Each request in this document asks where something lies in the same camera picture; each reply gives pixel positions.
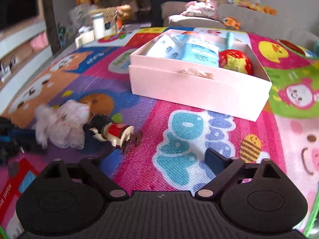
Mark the white pink bag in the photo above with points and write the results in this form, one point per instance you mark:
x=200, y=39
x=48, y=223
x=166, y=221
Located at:
x=64, y=124

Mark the woven basket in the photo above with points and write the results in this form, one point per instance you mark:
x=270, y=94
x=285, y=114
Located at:
x=107, y=12

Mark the yellow orange plush pile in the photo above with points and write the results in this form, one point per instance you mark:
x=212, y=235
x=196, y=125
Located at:
x=259, y=7

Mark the green ball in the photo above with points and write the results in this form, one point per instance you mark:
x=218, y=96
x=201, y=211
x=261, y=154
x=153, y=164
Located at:
x=61, y=30

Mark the colourful printed play mat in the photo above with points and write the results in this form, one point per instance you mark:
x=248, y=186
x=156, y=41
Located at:
x=199, y=129

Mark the black television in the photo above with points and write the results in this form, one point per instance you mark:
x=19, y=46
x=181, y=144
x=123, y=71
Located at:
x=17, y=2

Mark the orange fish plush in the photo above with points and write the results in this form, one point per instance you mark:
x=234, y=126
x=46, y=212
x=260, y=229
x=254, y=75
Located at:
x=230, y=22

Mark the white thermos bottle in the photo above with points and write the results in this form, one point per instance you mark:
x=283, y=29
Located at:
x=97, y=27

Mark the white plastic holder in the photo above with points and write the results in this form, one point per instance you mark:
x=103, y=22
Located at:
x=84, y=38

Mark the clear plastic bag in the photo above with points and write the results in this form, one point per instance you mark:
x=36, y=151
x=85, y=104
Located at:
x=77, y=17

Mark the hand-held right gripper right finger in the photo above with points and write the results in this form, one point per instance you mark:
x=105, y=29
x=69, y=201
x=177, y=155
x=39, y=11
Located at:
x=215, y=161

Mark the blue white wipes packet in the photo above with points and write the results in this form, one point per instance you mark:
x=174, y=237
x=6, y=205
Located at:
x=199, y=53

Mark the red yellow woven ball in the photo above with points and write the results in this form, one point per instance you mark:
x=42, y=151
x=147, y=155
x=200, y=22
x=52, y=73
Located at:
x=236, y=62

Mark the beige sofa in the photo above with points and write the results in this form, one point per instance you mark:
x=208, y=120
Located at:
x=261, y=22

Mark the pink clothes pile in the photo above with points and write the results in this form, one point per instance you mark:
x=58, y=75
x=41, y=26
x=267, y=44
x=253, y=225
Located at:
x=199, y=11

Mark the white dotted wipes packet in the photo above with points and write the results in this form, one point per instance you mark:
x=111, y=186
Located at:
x=162, y=47

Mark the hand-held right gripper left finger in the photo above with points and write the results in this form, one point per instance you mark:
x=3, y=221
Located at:
x=113, y=161

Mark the pink cardboard box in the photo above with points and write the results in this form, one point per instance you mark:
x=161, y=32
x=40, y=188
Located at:
x=199, y=92

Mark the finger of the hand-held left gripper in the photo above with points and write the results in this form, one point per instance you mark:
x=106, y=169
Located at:
x=17, y=135

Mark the white television cabinet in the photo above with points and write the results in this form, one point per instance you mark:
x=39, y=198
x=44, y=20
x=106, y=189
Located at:
x=15, y=39

